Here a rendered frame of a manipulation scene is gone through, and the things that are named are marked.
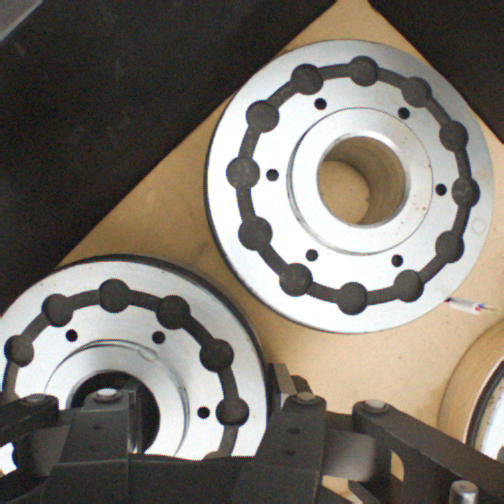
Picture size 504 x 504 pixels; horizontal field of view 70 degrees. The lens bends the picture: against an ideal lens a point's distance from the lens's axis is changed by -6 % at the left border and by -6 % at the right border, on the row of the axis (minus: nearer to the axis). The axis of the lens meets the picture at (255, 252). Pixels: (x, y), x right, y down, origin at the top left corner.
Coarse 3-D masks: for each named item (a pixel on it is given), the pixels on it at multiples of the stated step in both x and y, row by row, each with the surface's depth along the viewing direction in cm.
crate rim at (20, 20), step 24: (0, 0) 5; (24, 0) 5; (48, 0) 5; (72, 0) 6; (0, 24) 5; (24, 24) 5; (48, 24) 6; (0, 48) 5; (24, 48) 6; (0, 72) 6
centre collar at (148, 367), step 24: (72, 360) 12; (96, 360) 12; (120, 360) 12; (144, 360) 12; (48, 384) 12; (72, 384) 12; (144, 384) 12; (168, 384) 12; (168, 408) 12; (168, 432) 12
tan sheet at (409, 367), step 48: (288, 48) 16; (192, 144) 15; (144, 192) 15; (192, 192) 15; (336, 192) 16; (96, 240) 15; (144, 240) 15; (192, 240) 15; (240, 288) 16; (480, 288) 16; (288, 336) 16; (336, 336) 16; (384, 336) 16; (432, 336) 16; (336, 384) 16; (384, 384) 16; (432, 384) 16; (336, 480) 16
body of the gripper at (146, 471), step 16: (144, 464) 7; (160, 464) 7; (176, 464) 7; (192, 464) 7; (208, 464) 7; (224, 464) 7; (240, 464) 7; (144, 480) 7; (160, 480) 7; (176, 480) 7; (192, 480) 7; (208, 480) 7; (224, 480) 7; (32, 496) 6; (144, 496) 6; (160, 496) 6; (176, 496) 6; (192, 496) 6; (208, 496) 6; (224, 496) 6; (320, 496) 6; (336, 496) 6
